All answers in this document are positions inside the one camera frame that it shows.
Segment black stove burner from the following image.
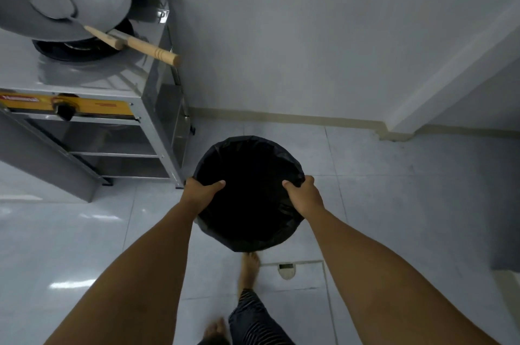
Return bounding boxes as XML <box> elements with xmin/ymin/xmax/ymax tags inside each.
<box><xmin>32</xmin><ymin>18</ymin><xmax>137</xmax><ymax>63</ymax></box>

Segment grey tiled floor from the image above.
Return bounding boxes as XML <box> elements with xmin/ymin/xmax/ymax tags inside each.
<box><xmin>0</xmin><ymin>115</ymin><xmax>520</xmax><ymax>345</ymax></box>

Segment person's right forearm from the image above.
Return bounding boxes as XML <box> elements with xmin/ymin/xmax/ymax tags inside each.
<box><xmin>307</xmin><ymin>209</ymin><xmax>501</xmax><ymax>345</ymax></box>

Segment metal spatula with wooden handle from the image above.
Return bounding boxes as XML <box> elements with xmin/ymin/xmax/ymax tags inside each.
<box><xmin>30</xmin><ymin>0</ymin><xmax>124</xmax><ymax>51</ymax></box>

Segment black lined trash bin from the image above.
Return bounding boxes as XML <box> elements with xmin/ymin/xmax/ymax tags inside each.
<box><xmin>192</xmin><ymin>136</ymin><xmax>306</xmax><ymax>253</ymax></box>

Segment person's left hand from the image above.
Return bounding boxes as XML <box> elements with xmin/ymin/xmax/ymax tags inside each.
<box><xmin>180</xmin><ymin>177</ymin><xmax>226</xmax><ymax>216</ymax></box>

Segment person's left foot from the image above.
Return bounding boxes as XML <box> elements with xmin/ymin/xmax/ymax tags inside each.
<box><xmin>203</xmin><ymin>316</ymin><xmax>229</xmax><ymax>345</ymax></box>

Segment stainless steel stove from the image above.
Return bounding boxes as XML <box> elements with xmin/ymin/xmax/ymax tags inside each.
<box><xmin>0</xmin><ymin>0</ymin><xmax>197</xmax><ymax>203</ymax></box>

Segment person's right hand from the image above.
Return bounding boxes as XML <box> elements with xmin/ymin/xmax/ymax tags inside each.
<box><xmin>282</xmin><ymin>175</ymin><xmax>326</xmax><ymax>222</ymax></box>

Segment striped dark trousers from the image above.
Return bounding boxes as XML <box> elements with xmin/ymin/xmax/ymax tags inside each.
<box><xmin>198</xmin><ymin>289</ymin><xmax>294</xmax><ymax>345</ymax></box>

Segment person's right foot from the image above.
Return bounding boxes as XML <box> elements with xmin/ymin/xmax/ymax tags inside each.
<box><xmin>237</xmin><ymin>252</ymin><xmax>261</xmax><ymax>297</ymax></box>

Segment person's left forearm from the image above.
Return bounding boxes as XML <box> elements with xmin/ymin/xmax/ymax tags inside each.
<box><xmin>44</xmin><ymin>201</ymin><xmax>196</xmax><ymax>345</ymax></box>

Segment person's foot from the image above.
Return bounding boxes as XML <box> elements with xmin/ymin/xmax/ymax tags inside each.
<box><xmin>237</xmin><ymin>252</ymin><xmax>261</xmax><ymax>297</ymax></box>
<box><xmin>203</xmin><ymin>316</ymin><xmax>229</xmax><ymax>345</ymax></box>

